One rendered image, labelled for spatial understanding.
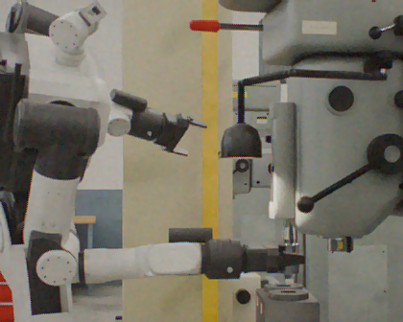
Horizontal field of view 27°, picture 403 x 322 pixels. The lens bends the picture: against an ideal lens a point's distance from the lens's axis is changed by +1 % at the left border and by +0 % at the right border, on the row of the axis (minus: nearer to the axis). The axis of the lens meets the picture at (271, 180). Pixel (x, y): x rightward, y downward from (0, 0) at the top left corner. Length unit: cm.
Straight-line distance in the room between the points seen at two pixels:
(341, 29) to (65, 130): 57
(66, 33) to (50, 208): 36
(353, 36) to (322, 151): 20
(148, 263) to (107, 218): 872
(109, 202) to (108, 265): 869
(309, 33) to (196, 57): 185
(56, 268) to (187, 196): 152
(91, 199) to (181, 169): 728
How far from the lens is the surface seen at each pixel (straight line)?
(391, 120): 144
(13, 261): 193
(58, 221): 170
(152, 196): 317
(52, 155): 165
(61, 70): 180
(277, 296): 179
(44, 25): 201
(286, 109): 147
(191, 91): 320
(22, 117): 162
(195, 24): 157
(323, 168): 141
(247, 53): 1073
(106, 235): 1046
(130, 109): 221
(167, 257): 173
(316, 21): 139
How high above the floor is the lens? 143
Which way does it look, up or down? 1 degrees down
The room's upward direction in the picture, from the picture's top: straight up
